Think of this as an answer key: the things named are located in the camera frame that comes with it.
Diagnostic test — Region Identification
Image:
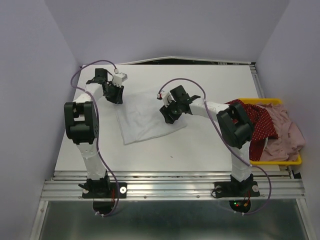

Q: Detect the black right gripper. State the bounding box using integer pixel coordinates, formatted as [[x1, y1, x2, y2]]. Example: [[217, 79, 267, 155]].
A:
[[159, 98, 182, 125]]

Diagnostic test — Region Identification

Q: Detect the red polka dot skirt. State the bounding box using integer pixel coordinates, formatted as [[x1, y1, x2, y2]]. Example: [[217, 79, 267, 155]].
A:
[[227, 99, 278, 162]]

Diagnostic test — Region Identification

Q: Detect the aluminium mounting rail frame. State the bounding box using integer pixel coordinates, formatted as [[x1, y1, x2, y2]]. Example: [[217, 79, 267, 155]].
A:
[[29, 61, 313, 240]]

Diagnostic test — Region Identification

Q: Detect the yellow plastic tray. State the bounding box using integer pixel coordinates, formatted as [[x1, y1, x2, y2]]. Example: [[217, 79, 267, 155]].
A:
[[239, 98, 302, 166]]

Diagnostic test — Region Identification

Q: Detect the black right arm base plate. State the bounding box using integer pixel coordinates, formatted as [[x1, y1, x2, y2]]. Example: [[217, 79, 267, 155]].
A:
[[211, 181, 260, 199]]

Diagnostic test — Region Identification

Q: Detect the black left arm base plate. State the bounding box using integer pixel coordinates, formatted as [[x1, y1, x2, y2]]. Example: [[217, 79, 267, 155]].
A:
[[81, 182, 128, 199]]

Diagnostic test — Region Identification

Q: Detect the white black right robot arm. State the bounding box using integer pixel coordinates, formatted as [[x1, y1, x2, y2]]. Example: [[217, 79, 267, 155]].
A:
[[157, 85, 254, 195]]

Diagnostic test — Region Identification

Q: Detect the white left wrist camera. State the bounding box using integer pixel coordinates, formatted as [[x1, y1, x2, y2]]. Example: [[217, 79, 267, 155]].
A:
[[111, 72, 128, 87]]

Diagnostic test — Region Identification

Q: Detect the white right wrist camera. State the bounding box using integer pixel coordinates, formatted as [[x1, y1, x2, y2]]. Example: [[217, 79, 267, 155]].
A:
[[157, 90, 174, 106]]

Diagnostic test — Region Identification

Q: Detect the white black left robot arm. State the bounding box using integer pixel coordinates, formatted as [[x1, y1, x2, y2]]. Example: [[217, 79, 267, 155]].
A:
[[64, 68, 128, 197]]

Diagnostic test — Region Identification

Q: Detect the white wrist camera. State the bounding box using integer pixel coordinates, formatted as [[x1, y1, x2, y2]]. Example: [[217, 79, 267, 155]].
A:
[[157, 90, 174, 106], [111, 72, 128, 87]]

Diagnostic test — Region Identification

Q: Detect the white skirt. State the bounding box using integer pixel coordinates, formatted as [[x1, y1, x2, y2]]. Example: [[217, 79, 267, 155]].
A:
[[115, 86, 187, 145]]

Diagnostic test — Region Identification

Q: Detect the pink skirt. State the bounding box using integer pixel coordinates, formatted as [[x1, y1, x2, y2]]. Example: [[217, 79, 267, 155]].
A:
[[260, 103, 306, 162]]

